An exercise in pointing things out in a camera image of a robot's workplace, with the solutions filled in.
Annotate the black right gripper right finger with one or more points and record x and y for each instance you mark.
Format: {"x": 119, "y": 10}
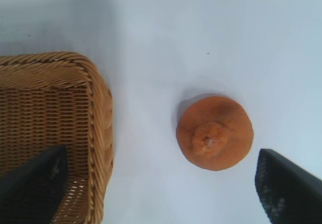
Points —
{"x": 294, "y": 196}

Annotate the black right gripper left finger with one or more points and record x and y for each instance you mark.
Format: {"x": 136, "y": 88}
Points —
{"x": 30, "y": 191}

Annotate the brown woven wicker basket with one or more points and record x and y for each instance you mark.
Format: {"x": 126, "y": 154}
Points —
{"x": 37, "y": 108}

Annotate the orange citrus fruit with knob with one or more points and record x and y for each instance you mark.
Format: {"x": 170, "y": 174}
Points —
{"x": 213, "y": 133}

